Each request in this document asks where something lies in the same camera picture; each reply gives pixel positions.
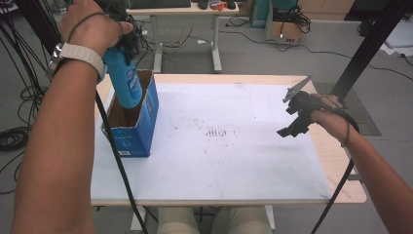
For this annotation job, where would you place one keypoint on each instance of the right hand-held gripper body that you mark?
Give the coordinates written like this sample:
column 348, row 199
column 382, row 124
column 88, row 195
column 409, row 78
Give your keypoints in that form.
column 305, row 104

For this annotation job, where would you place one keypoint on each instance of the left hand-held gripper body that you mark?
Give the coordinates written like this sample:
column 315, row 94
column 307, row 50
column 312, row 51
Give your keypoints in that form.
column 113, row 8

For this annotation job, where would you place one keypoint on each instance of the blue dish soap bottle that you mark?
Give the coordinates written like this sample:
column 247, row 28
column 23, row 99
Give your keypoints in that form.
column 125, row 81

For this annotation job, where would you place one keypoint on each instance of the blue cardboard box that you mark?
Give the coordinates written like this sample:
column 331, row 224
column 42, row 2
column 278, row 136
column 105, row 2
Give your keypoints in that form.
column 142, row 136

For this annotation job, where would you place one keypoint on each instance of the person's left hand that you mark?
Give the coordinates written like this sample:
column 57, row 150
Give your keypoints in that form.
column 91, row 29

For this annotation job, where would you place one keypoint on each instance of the person's right hand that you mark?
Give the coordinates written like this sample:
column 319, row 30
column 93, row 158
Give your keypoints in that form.
column 334, row 120

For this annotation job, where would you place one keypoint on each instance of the light wooden table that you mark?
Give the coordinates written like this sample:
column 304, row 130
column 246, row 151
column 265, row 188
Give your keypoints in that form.
column 328, row 152

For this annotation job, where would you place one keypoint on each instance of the black keyboard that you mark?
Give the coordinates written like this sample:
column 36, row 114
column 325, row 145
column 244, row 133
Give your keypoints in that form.
column 159, row 4

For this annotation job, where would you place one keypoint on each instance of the wristwatch with white band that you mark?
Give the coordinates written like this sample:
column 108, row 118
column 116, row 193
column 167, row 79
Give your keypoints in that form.
column 81, row 55

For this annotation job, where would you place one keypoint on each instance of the grey floor mat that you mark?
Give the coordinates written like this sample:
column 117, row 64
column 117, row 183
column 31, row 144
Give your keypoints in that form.
column 363, row 123

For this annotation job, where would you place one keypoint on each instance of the white desk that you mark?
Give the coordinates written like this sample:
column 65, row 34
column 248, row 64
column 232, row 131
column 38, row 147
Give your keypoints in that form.
column 195, row 11

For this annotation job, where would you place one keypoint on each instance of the grey tape piece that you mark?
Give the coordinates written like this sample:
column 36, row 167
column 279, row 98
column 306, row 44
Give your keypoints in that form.
column 355, row 177

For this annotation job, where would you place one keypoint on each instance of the white table mat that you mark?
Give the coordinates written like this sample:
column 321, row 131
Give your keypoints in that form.
column 227, row 162

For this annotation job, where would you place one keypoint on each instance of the black computer mouse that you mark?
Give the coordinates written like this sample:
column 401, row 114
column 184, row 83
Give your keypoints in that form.
column 202, row 4

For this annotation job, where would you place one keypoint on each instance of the orange small object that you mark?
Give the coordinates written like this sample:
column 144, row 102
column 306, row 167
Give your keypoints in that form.
column 220, row 6

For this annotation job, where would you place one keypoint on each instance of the teal box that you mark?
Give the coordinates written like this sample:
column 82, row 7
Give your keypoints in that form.
column 259, row 13

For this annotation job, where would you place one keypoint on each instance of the person's right beige trouser leg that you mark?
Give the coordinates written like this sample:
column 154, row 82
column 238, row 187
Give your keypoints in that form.
column 240, row 221

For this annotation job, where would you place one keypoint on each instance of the person's beige trouser leg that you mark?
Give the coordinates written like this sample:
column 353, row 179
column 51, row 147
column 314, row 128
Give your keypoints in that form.
column 240, row 221
column 178, row 221

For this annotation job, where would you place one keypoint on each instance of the small black object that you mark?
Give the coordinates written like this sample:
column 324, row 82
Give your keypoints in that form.
column 231, row 5

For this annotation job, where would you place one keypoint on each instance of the white paper sheets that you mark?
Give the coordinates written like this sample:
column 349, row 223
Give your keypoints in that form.
column 401, row 37

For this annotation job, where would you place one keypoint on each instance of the person's left beige trouser leg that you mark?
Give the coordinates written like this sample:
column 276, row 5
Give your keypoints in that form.
column 178, row 221

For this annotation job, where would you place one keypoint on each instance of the black metal frame post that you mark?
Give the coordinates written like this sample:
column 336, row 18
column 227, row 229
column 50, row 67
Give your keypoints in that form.
column 376, row 35
column 35, row 19

